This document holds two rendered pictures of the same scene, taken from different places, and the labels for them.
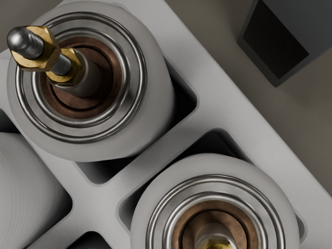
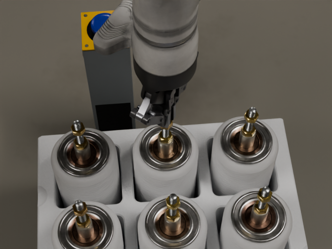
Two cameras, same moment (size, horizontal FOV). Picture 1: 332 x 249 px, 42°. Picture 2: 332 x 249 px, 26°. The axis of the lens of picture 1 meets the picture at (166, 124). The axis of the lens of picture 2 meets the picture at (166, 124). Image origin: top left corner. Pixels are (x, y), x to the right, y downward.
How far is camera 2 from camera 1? 85 cm
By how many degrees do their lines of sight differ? 32
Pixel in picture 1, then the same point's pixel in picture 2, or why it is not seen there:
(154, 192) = (137, 155)
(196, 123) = (125, 151)
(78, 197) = (120, 211)
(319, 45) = (129, 93)
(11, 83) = (66, 176)
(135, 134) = (114, 150)
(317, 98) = not seen: hidden behind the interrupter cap
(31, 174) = not seen: hidden behind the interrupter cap
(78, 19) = (64, 142)
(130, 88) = (99, 141)
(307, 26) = (119, 92)
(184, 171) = (137, 143)
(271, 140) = not seen: hidden behind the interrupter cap
